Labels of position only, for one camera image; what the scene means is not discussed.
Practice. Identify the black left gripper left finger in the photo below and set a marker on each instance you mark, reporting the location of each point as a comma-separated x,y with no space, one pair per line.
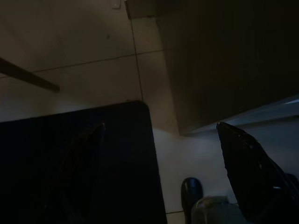
79,175

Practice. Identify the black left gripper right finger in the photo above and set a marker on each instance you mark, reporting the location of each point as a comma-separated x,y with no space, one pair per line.
252,177

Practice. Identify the black floor mat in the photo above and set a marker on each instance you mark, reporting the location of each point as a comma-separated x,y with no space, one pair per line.
130,163

